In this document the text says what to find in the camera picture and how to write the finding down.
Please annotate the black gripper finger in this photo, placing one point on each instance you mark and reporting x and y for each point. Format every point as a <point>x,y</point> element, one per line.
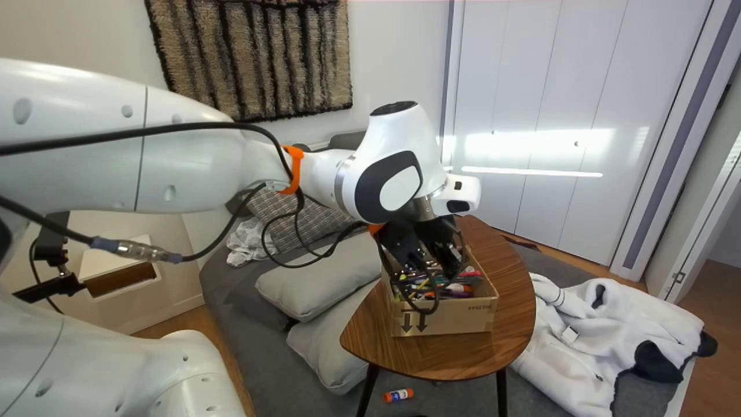
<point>447,273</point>
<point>401,286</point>

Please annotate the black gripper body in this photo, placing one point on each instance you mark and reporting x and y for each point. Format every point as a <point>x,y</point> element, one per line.
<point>412,243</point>

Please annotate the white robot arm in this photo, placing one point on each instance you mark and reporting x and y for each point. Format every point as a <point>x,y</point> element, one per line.
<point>81,140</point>

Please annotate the cardboard box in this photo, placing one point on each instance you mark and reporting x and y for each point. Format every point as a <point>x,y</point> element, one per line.
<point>438,314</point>

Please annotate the wooden oval side table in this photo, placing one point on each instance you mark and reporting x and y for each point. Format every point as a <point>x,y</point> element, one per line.
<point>449,358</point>

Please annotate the left beige pillow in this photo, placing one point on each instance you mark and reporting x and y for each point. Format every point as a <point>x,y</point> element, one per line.
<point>310,290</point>

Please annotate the beige pillow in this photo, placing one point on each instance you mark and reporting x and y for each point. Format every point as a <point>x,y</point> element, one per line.
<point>317,344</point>
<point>310,290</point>

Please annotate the small plaid cushion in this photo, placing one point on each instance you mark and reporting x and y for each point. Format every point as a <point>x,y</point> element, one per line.
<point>287,228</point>

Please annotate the right beige pillow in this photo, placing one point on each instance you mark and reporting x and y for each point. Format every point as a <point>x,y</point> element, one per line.
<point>317,344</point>

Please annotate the orange white glue stick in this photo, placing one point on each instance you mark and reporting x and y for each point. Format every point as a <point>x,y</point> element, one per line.
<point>397,394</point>

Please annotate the white hooded jacket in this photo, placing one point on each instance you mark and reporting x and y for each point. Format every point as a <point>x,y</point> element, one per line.
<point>593,331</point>

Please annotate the grey sofa bed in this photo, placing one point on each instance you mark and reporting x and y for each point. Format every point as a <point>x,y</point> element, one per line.
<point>284,386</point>

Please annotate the white closet doors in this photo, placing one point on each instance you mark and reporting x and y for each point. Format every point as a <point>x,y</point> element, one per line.
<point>557,104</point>

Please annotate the white wooden nightstand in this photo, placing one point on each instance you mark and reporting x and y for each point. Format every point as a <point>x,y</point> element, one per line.
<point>129,294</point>

